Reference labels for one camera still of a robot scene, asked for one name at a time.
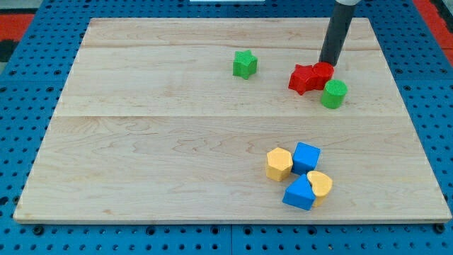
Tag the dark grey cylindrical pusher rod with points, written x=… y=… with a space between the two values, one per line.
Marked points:
x=338 y=26

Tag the red star block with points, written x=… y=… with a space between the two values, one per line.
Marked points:
x=302 y=79

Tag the green star block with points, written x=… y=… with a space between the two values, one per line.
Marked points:
x=244 y=64

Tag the red cylinder block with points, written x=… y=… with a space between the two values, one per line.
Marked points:
x=323 y=73

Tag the green cylinder block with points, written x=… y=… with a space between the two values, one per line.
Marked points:
x=333 y=94

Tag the blue cube block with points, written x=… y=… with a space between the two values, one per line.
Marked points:
x=305 y=158

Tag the yellow hexagon block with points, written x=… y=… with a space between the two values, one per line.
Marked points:
x=279 y=164

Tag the yellow heart block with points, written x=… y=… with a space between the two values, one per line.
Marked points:
x=321 y=185

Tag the blue triangle block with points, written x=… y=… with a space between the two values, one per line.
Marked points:
x=299 y=194

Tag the light wooden board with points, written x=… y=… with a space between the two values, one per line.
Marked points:
x=152 y=127

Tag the blue perforated base panel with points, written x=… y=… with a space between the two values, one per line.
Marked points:
x=34 y=76

